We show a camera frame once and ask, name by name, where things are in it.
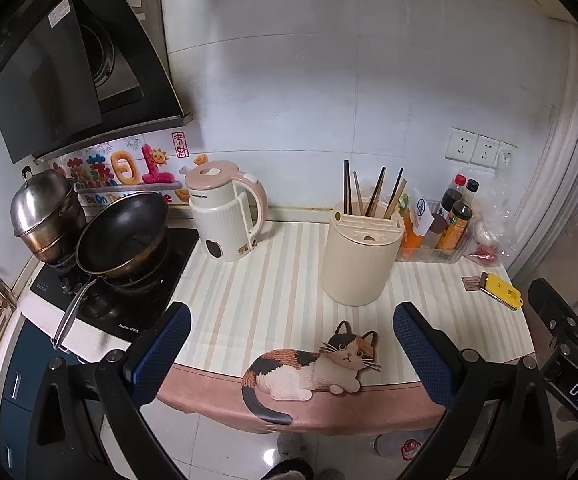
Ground white wall socket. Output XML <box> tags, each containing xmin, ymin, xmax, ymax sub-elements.
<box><xmin>494</xmin><ymin>142</ymin><xmax>517</xmax><ymax>171</ymax></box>
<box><xmin>445</xmin><ymin>127</ymin><xmax>479</xmax><ymax>163</ymax></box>
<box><xmin>470</xmin><ymin>135</ymin><xmax>501</xmax><ymax>168</ymax></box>

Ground black cap sauce bottle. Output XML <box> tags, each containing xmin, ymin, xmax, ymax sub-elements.
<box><xmin>462</xmin><ymin>178</ymin><xmax>480</xmax><ymax>211</ymax></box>

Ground grey fuzzy slipper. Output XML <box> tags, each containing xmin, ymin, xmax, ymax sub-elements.
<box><xmin>264</xmin><ymin>432</ymin><xmax>315</xmax><ymax>480</ymax></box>

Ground white packet blue emblem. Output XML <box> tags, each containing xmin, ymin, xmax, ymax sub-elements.
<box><xmin>411</xmin><ymin>186</ymin><xmax>437</xmax><ymax>237</ymax></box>

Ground blue kitchen cabinet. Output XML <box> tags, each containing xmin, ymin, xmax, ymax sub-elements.
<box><xmin>0</xmin><ymin>317</ymin><xmax>100</xmax><ymax>480</ymax></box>

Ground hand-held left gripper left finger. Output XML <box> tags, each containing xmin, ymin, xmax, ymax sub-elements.
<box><xmin>25</xmin><ymin>301</ymin><xmax>192</xmax><ymax>480</ymax></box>

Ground clear plastic bag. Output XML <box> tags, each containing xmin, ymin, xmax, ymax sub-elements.
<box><xmin>464</xmin><ymin>162</ymin><xmax>535</xmax><ymax>266</ymax></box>

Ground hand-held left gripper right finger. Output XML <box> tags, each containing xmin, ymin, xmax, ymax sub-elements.
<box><xmin>393</xmin><ymin>301</ymin><xmax>560</xmax><ymax>480</ymax></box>

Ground steel steamer pot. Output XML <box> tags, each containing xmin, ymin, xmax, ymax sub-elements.
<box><xmin>10</xmin><ymin>166</ymin><xmax>88</xmax><ymax>266</ymax></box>

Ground clear plastic tray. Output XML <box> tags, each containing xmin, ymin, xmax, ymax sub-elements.
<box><xmin>396</xmin><ymin>200</ymin><xmax>471</xmax><ymax>265</ymax></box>

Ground small brown bottle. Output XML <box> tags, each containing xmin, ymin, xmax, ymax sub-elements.
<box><xmin>431</xmin><ymin>212</ymin><xmax>450</xmax><ymax>248</ymax></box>

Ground black induction cooktop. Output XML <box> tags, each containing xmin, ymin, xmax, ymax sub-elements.
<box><xmin>16</xmin><ymin>225</ymin><xmax>201</xmax><ymax>363</ymax></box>

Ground black wok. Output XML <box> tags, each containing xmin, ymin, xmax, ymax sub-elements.
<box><xmin>51</xmin><ymin>191</ymin><xmax>170</xmax><ymax>348</ymax></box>

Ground pink electric kettle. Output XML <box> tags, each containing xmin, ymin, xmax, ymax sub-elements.
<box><xmin>184</xmin><ymin>160</ymin><xmax>270</xmax><ymax>263</ymax></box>

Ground clear plastic jug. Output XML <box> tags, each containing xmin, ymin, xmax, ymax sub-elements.
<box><xmin>371</xmin><ymin>430</ymin><xmax>437</xmax><ymax>463</ymax></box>

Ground black range hood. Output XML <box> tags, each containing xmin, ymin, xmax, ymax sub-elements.
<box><xmin>0</xmin><ymin>0</ymin><xmax>194</xmax><ymax>165</ymax></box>

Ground cream utensil holder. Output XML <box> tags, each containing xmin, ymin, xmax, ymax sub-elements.
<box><xmin>320</xmin><ymin>200</ymin><xmax>404</xmax><ymax>307</ymax></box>

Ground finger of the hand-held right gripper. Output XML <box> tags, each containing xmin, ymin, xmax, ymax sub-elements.
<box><xmin>528</xmin><ymin>278</ymin><xmax>578</xmax><ymax>346</ymax></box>

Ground colourful wall sticker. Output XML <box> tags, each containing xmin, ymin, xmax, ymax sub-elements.
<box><xmin>51</xmin><ymin>132</ymin><xmax>210</xmax><ymax>208</ymax></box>

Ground yellow hand tool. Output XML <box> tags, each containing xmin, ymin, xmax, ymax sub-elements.
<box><xmin>478</xmin><ymin>272</ymin><xmax>525</xmax><ymax>312</ymax></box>

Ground orange label bottle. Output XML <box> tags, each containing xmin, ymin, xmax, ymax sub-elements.
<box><xmin>436</xmin><ymin>202</ymin><xmax>474</xmax><ymax>252</ymax></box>

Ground red cap sauce bottle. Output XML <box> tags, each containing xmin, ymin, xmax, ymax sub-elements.
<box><xmin>439</xmin><ymin>174</ymin><xmax>467</xmax><ymax>226</ymax></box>

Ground striped cat table mat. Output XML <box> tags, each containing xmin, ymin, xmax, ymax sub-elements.
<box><xmin>156</xmin><ymin>220</ymin><xmax>537</xmax><ymax>433</ymax></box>

